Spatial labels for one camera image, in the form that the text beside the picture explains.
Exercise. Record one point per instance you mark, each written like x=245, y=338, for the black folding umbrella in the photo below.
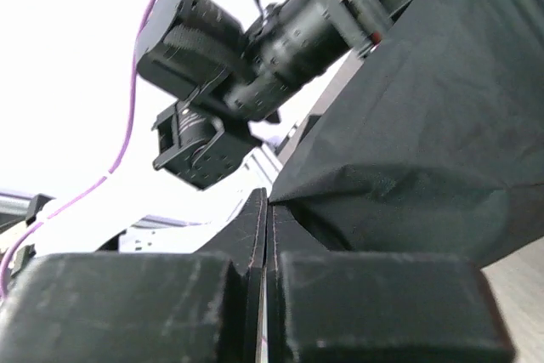
x=436, y=143

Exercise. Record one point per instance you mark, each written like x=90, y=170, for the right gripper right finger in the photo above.
x=326, y=306

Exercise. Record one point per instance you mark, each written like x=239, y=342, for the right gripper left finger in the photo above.
x=112, y=307

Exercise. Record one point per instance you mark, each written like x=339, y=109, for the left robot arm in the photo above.
x=224, y=77

